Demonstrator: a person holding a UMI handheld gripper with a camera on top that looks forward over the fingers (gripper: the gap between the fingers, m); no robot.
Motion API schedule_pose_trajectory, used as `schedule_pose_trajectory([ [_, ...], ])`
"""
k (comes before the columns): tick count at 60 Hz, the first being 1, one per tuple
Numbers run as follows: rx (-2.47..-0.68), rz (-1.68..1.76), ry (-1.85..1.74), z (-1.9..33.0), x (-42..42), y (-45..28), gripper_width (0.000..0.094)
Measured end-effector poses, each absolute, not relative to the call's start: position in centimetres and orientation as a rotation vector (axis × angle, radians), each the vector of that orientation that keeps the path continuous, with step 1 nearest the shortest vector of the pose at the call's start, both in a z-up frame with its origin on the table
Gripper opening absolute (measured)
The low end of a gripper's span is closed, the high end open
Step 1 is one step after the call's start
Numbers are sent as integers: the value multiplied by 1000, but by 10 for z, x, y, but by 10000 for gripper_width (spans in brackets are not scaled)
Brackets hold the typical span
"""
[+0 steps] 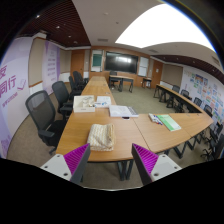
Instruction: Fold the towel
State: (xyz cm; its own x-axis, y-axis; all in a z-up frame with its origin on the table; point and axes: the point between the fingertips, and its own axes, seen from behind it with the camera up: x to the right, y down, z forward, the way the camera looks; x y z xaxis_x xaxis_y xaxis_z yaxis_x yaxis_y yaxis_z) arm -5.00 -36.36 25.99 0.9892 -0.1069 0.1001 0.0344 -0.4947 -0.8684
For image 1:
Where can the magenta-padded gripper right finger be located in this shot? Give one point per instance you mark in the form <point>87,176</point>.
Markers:
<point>160,165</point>

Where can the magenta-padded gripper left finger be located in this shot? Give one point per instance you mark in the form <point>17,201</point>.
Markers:
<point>63,165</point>

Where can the cream zigzag patterned towel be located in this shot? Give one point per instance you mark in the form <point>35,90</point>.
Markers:
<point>101,136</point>

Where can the green booklet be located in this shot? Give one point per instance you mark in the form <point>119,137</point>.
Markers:
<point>169,122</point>

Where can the white marker pen box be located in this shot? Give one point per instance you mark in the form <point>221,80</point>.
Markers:
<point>154,118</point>

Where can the black mesh office chair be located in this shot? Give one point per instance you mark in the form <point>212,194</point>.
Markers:
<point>61,93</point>
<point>41,111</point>

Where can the white cardboard box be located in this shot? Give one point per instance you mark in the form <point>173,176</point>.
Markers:
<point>78,108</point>

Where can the clear plastic packaging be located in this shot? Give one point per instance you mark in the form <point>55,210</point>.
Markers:
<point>88,101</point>

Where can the long wooden table row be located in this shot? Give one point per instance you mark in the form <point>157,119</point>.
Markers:
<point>175,95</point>

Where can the row of black chairs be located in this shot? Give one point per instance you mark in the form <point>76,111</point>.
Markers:
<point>208,110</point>

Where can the white leaflet with blue print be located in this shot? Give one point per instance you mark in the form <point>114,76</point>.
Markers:
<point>104,101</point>

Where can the small wooden side desk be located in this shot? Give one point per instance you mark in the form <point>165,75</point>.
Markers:
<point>146,80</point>

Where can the group of black office chairs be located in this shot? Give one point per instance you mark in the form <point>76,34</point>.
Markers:
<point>78,80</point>

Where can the brown wooden door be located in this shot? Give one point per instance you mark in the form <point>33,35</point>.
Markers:
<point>157,73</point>
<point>77,61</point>

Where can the wooden desk with black legs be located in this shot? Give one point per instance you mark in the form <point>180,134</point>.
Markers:
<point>121,79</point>

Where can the green framed whiteboard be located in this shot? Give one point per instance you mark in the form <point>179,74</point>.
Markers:
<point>97,60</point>

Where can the bright ceiling light panel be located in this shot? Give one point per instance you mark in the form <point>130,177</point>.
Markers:
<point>160,28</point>

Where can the colourful wall poster collage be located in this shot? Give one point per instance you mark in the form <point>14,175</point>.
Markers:
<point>205,90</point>

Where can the white wall whiteboard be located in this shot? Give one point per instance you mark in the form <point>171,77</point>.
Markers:
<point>143,66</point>

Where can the purple wall banner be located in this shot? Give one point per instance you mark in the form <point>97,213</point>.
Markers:
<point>51,65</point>

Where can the large black wall screen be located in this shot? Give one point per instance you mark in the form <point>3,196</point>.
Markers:
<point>121,62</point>

